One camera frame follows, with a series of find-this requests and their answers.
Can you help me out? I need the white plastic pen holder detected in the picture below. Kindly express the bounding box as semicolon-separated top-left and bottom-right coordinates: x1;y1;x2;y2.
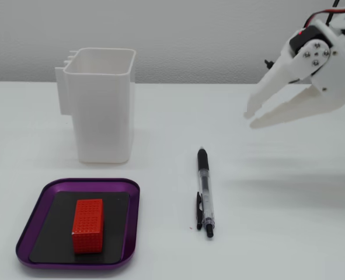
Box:
54;47;137;165

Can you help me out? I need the red perforated block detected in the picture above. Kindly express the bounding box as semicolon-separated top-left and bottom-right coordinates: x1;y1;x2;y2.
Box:
72;198;104;254

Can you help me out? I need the thick black cable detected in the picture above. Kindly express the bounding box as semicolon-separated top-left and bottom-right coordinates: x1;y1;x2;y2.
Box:
325;0;341;25

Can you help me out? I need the clear black ballpoint pen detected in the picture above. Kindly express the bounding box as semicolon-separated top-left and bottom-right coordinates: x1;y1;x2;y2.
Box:
196;147;216;239

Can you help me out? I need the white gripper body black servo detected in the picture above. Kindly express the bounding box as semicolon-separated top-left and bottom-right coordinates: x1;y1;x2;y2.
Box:
289;19;345;114

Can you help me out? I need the thin servo wire bundle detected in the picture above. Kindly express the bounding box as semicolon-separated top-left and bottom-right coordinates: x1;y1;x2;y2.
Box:
304;8;345;29

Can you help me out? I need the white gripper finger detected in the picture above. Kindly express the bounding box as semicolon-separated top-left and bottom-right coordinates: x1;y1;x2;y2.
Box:
243;39;333;120
249;85;332;130

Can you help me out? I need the purple metal tray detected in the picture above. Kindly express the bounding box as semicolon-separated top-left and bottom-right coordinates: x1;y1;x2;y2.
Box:
15;177;141;270

